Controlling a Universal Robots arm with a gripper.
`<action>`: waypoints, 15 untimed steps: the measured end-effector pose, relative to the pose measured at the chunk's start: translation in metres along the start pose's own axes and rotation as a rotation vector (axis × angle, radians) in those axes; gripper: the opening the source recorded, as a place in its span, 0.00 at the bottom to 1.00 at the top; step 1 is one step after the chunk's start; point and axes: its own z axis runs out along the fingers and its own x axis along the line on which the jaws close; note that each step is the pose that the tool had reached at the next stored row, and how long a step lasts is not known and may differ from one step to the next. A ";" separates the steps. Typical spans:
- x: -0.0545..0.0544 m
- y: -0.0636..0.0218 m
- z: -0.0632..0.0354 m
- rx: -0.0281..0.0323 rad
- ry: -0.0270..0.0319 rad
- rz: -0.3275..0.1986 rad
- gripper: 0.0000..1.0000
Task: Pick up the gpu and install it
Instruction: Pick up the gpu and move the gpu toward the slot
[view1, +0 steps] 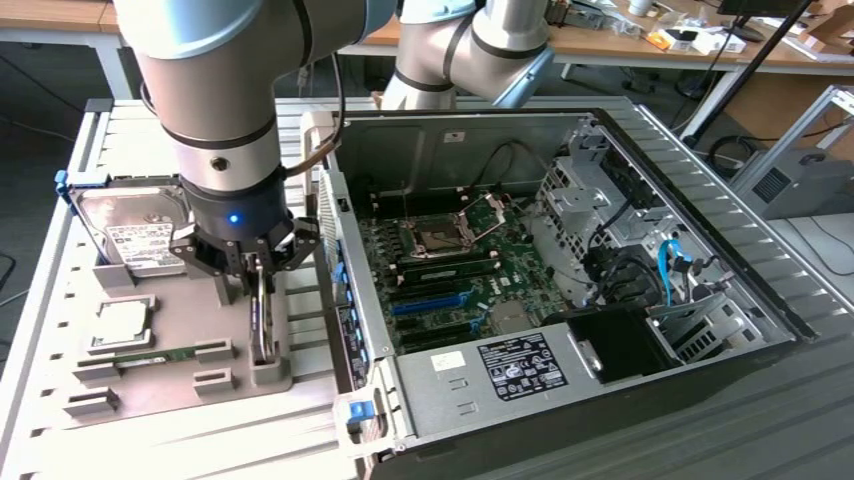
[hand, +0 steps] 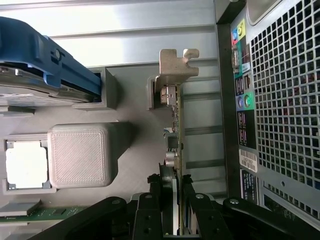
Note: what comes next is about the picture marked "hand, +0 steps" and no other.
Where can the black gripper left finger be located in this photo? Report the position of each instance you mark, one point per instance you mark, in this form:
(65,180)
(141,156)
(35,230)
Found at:
(147,217)

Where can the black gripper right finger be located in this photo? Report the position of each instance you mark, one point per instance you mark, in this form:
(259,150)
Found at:
(210,220)

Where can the grey parts rack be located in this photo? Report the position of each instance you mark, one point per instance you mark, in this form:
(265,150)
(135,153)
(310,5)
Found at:
(77,160)

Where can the green RAM stick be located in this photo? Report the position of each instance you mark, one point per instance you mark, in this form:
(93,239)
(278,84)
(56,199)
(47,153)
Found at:
(50,213)

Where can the silver CPU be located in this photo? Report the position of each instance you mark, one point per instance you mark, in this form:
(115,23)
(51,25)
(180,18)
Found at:
(26,165)

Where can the open PC case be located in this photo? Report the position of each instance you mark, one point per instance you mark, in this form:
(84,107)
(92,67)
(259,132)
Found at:
(282,100)

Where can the hard disk with blue caddy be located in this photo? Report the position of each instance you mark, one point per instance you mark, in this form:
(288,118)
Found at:
(50,82)

